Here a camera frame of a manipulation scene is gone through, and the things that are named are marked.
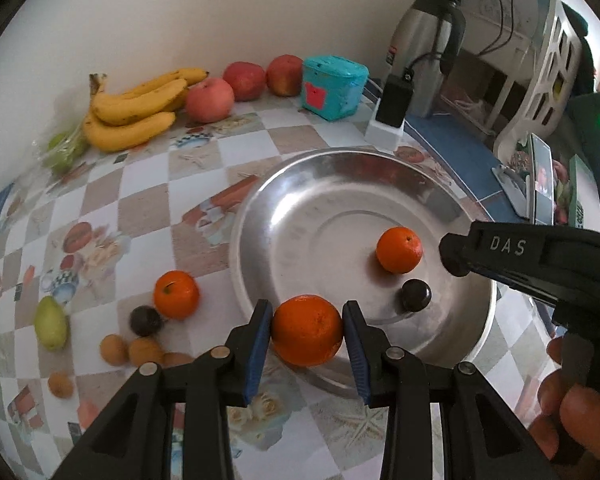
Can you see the white plastic chair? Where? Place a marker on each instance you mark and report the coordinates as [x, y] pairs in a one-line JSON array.
[[530, 95]]

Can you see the yellow banana bunch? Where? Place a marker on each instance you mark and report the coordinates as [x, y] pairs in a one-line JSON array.
[[130, 125]]

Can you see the white appliance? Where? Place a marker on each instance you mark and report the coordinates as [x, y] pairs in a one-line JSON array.
[[500, 5]]

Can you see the small brown fruit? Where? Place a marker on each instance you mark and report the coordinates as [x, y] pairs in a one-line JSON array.
[[177, 358], [145, 351], [60, 385], [113, 350]]

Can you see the person's right hand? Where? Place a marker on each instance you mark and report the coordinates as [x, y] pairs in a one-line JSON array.
[[590, 420]]

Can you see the round metal plate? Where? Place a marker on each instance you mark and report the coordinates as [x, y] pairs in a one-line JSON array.
[[320, 220]]

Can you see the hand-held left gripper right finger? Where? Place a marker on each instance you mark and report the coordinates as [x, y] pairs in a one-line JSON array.
[[355, 355]]

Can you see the green pear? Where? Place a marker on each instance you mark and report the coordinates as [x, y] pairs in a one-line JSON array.
[[50, 322]]

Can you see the red apple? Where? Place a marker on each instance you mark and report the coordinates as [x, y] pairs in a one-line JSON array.
[[210, 100], [285, 75], [244, 80]]

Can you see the orange tangerine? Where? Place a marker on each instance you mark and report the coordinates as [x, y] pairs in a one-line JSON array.
[[176, 294], [399, 250], [307, 330]]

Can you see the white charger base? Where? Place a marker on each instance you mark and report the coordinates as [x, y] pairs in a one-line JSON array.
[[385, 135]]

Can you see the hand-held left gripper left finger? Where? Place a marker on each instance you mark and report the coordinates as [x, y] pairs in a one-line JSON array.
[[257, 355]]

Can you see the dark plum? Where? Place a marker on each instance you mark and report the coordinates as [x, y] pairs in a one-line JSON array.
[[415, 295], [146, 321]]

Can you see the black charger block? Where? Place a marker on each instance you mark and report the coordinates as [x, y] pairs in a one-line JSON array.
[[395, 102]]

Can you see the steel thermos jug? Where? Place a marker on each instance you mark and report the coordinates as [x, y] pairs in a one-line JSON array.
[[425, 45]]

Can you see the clear bag of green fruit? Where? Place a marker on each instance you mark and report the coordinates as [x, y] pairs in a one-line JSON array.
[[62, 150]]

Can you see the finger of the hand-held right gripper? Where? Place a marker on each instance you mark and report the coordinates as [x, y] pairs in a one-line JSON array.
[[505, 250]]

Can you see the photo card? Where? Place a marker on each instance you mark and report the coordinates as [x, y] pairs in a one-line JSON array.
[[542, 180]]

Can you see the teal box with red label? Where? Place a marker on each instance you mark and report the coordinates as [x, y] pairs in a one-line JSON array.
[[330, 90]]

